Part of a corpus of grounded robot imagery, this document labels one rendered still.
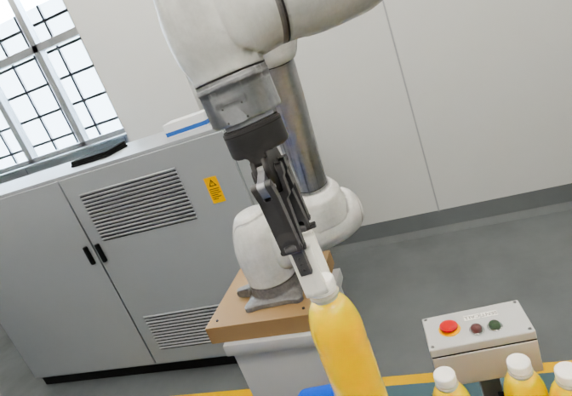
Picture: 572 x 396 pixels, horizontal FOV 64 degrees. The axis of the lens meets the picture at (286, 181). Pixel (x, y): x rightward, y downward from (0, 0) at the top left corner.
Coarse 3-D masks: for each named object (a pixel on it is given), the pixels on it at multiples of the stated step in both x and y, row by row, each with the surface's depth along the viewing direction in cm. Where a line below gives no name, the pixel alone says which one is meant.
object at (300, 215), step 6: (282, 162) 57; (288, 168) 59; (288, 174) 58; (288, 180) 58; (294, 192) 59; (294, 198) 59; (294, 204) 60; (300, 204) 61; (294, 210) 60; (300, 210) 60; (300, 216) 60; (306, 216) 62; (306, 222) 61; (312, 222) 62; (306, 228) 61
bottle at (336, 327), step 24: (336, 288) 61; (312, 312) 60; (336, 312) 59; (312, 336) 61; (336, 336) 59; (360, 336) 60; (336, 360) 60; (360, 360) 60; (336, 384) 61; (360, 384) 60; (384, 384) 64
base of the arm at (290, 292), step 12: (240, 288) 143; (252, 288) 135; (276, 288) 131; (288, 288) 132; (300, 288) 134; (252, 300) 136; (264, 300) 133; (276, 300) 132; (288, 300) 131; (300, 300) 130
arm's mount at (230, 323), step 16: (240, 272) 160; (224, 304) 143; (240, 304) 140; (288, 304) 131; (304, 304) 128; (224, 320) 135; (240, 320) 132; (256, 320) 129; (272, 320) 127; (288, 320) 125; (304, 320) 124; (224, 336) 133; (240, 336) 132; (256, 336) 130
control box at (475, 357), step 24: (480, 312) 95; (504, 312) 93; (432, 336) 93; (456, 336) 91; (480, 336) 89; (504, 336) 87; (528, 336) 86; (432, 360) 91; (456, 360) 90; (480, 360) 90; (504, 360) 89
